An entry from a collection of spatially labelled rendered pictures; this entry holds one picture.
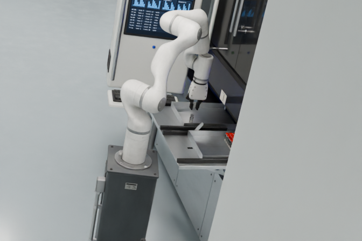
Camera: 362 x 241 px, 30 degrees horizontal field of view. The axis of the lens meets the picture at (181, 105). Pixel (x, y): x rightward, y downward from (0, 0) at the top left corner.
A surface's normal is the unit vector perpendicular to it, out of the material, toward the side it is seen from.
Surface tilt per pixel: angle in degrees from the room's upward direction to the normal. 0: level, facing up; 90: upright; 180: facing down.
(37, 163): 0
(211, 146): 0
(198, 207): 90
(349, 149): 90
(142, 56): 90
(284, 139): 90
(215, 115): 0
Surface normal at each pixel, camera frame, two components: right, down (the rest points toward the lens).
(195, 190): -0.94, -0.03
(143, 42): 0.15, 0.46
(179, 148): 0.18, -0.88
